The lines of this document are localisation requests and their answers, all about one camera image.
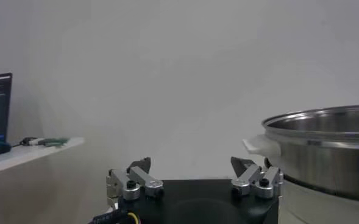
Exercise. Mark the white side table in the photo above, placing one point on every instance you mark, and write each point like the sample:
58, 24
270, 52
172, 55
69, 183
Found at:
30, 152

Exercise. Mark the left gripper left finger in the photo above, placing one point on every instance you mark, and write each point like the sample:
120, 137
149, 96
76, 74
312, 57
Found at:
142, 178

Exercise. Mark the white electric cooker base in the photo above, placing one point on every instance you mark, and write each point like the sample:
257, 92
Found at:
319, 207

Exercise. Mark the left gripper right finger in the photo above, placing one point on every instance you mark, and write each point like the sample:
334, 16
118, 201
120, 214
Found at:
249, 176

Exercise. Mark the small white adapter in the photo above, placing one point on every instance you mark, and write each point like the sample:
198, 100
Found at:
38, 141

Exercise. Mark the stainless steel steamer basket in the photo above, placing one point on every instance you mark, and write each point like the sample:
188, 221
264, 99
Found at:
319, 158

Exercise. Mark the green circuit board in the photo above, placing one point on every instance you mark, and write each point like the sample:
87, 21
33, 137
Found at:
55, 141

